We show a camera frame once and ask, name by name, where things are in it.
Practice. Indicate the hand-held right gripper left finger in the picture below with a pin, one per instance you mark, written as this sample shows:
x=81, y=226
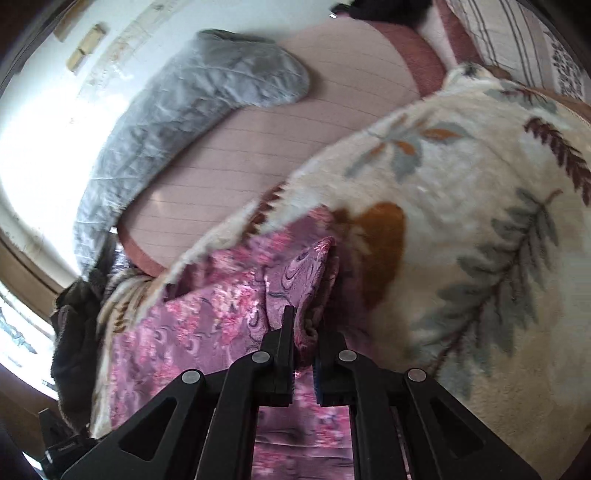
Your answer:
x=280, y=364

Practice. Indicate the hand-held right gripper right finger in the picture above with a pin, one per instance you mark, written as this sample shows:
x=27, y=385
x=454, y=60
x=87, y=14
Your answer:
x=330, y=374

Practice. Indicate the purple floral cloth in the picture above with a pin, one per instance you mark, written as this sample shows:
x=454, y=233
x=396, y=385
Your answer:
x=207, y=332

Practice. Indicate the dark brown fuzzy cloth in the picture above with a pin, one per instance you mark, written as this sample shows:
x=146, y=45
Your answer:
x=74, y=341

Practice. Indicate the pink sofa cushion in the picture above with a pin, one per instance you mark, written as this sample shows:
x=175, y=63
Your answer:
x=286, y=147
x=455, y=41

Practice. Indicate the leaf print fleece blanket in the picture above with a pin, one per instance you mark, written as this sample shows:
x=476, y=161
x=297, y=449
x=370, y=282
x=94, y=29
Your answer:
x=461, y=184

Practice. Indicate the grey quilted pillow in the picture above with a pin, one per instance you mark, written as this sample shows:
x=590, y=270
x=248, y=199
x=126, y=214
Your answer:
x=207, y=101

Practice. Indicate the black cloth item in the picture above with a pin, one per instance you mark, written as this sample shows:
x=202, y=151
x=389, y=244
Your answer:
x=388, y=9

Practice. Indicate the striped floral sofa cover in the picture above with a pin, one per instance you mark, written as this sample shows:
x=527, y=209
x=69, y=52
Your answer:
x=508, y=37

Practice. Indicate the wooden window frame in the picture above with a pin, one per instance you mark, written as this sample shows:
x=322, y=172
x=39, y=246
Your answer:
x=27, y=270

